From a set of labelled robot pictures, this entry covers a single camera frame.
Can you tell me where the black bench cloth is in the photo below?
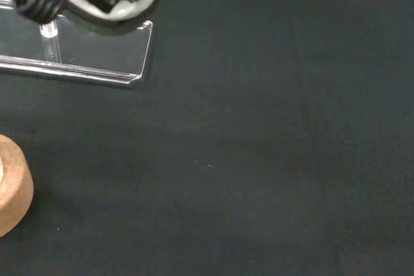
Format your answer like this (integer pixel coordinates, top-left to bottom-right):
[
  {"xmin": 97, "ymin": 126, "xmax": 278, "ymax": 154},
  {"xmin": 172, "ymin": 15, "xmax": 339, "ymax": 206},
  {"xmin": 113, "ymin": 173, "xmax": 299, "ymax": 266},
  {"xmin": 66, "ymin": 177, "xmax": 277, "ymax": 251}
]
[{"xmin": 0, "ymin": 0, "xmax": 414, "ymax": 276}]

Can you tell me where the clear acrylic funnel stand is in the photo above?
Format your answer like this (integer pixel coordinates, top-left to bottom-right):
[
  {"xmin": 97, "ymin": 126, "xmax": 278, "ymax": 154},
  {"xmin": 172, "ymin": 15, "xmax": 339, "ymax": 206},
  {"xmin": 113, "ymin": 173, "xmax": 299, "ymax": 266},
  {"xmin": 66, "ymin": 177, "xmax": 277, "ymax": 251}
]
[{"xmin": 0, "ymin": 0, "xmax": 154, "ymax": 87}]

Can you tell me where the brown cork ring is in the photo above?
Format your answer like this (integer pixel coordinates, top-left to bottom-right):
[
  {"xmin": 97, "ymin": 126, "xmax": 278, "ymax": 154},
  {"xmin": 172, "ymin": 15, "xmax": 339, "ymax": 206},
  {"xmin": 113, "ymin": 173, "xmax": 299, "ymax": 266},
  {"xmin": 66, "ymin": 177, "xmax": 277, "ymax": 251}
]
[{"xmin": 0, "ymin": 134, "xmax": 35, "ymax": 239}]

